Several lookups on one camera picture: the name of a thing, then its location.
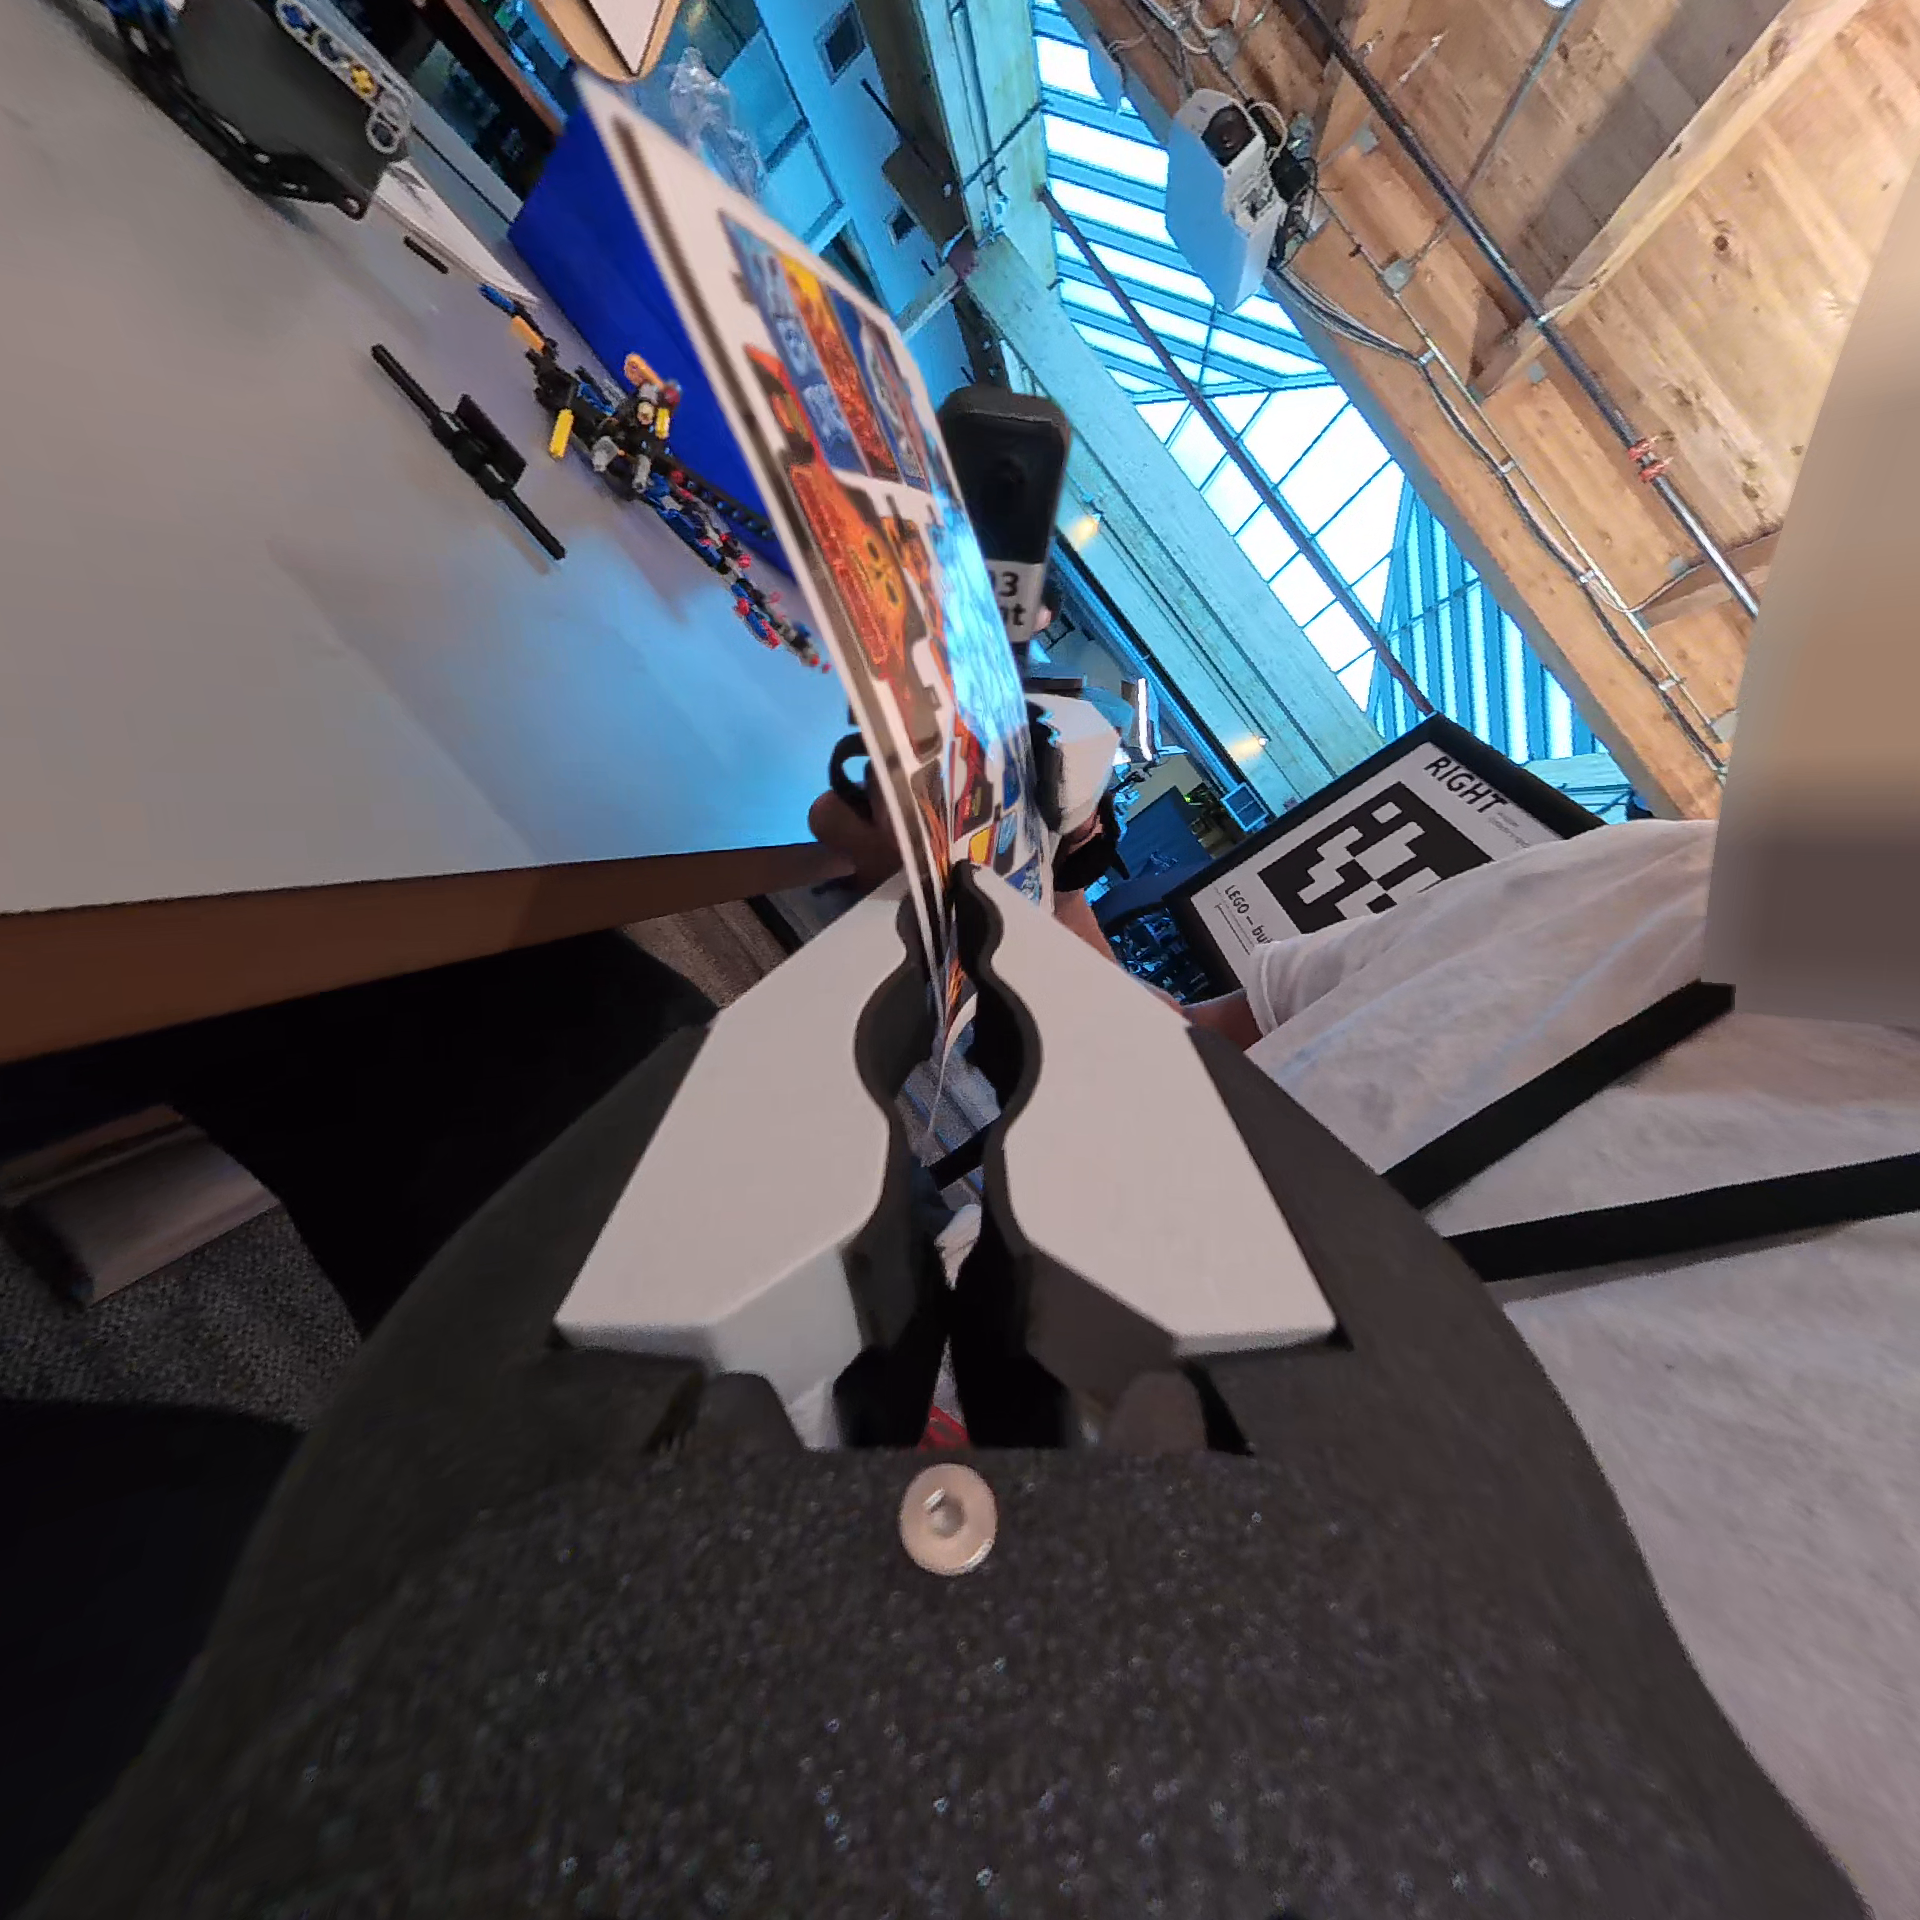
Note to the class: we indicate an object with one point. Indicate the white instruction booklet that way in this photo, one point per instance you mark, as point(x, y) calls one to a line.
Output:
point(448, 238)

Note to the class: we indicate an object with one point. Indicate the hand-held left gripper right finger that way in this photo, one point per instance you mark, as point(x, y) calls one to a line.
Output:
point(1155, 1201)

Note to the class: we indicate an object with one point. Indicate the person's white shirt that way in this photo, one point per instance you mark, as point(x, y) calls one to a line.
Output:
point(1726, 1500)

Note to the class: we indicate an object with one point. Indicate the person's right hand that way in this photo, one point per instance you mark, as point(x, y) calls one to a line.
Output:
point(835, 833)

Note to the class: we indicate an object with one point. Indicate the black lego axle with connector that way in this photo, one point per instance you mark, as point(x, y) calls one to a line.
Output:
point(473, 441)

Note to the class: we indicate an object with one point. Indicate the person's right forearm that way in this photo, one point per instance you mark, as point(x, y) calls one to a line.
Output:
point(1220, 1028)

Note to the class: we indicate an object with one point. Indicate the black lego model chassis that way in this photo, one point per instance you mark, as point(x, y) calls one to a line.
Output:
point(256, 106)

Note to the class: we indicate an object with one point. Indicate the colourful lego sticker sheet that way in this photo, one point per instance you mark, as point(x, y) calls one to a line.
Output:
point(835, 445)

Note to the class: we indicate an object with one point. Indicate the clear plastic bag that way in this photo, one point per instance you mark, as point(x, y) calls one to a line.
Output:
point(706, 96)

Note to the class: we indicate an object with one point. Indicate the blue plastic bin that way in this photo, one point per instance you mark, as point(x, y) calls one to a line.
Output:
point(600, 274)

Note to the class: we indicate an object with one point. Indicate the black framed marker sign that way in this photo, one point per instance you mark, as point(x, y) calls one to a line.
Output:
point(1383, 858)

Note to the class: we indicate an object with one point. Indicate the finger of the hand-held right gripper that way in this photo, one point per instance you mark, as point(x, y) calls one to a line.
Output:
point(1075, 744)

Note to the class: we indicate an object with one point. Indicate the white ceiling projector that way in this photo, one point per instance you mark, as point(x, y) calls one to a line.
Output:
point(1220, 208)

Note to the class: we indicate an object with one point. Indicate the short black lego beam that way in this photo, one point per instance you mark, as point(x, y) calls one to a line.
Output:
point(426, 255)

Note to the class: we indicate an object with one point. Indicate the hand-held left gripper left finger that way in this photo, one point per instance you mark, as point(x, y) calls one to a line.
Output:
point(720, 1181)

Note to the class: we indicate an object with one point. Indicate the metal ceiling pipe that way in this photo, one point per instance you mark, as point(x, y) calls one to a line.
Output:
point(1516, 283)

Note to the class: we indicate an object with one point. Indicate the pile of small lego pieces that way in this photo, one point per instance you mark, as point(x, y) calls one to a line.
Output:
point(632, 432)

